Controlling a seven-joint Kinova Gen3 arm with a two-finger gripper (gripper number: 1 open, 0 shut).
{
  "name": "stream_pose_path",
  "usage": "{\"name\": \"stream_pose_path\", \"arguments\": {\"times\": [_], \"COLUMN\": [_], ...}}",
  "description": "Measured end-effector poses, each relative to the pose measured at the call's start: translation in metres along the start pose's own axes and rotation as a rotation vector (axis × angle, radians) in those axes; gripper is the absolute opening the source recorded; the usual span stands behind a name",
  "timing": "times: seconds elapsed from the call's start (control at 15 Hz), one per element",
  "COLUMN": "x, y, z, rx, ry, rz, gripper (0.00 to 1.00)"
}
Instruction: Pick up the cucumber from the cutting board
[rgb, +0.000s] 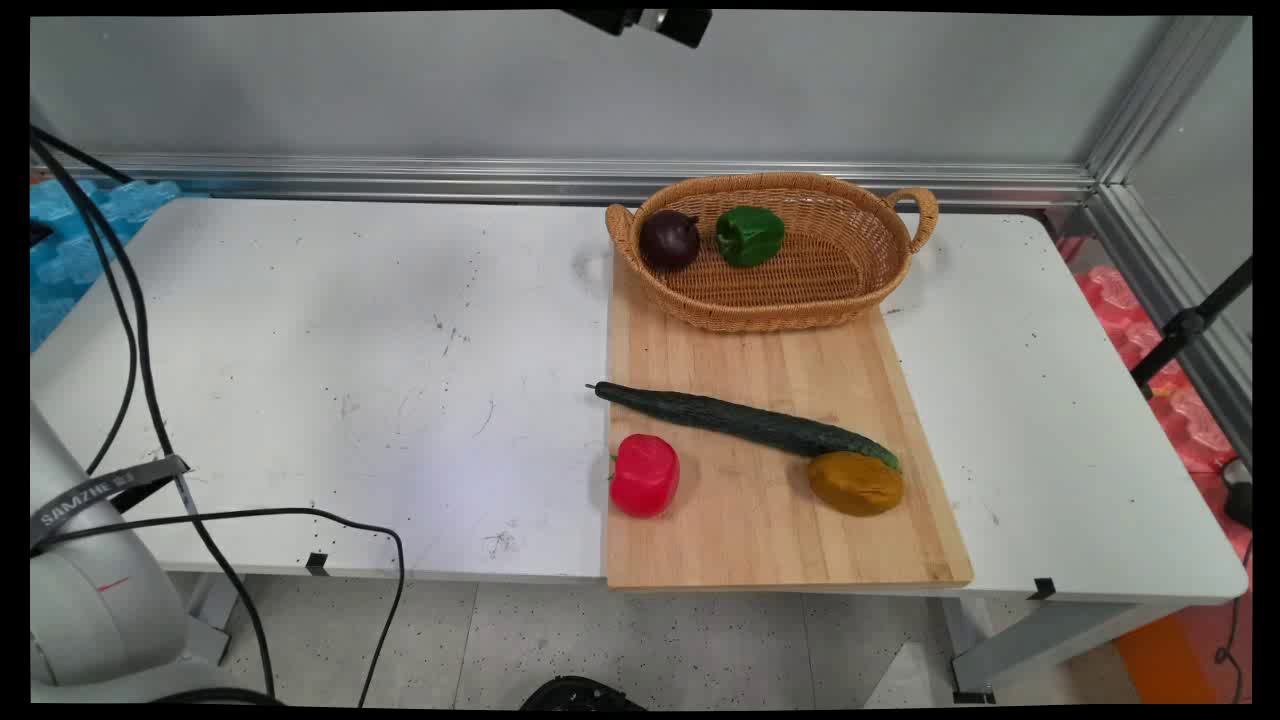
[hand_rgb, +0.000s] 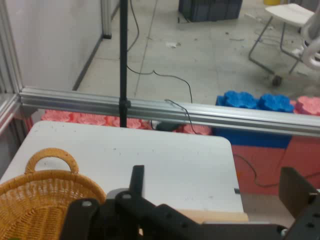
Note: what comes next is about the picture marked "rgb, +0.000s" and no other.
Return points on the long dark green cucumber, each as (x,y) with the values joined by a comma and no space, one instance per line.
(740,419)

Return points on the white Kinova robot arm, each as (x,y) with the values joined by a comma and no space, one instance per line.
(95,610)

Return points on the red bell pepper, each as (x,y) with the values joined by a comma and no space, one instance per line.
(645,476)

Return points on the dark purple onion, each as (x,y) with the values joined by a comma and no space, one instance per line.
(668,242)

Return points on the green bell pepper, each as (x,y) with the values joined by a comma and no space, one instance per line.
(750,236)

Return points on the wooden cutting board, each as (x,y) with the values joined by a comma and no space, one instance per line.
(760,540)

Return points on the brown potato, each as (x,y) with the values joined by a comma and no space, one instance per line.
(855,484)

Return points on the black round object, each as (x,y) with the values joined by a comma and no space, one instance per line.
(580,694)

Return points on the black tape marker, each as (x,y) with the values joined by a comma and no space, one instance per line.
(1043,588)
(317,563)

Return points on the grey table leg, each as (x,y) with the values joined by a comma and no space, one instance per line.
(212,615)
(1040,640)

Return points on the black tripod pole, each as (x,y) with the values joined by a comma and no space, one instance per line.
(1185,328)

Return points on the pink foam mat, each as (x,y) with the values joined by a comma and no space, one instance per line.
(1195,420)

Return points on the blue foam mat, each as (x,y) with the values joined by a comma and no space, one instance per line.
(70,265)

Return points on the black tripod foot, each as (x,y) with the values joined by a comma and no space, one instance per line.
(1240,495)

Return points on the aluminium frame rail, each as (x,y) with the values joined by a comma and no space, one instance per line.
(1160,280)
(500,178)

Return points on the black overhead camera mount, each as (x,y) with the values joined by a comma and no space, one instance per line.
(655,24)

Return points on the aluminium frame post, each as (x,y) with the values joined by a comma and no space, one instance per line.
(1165,95)

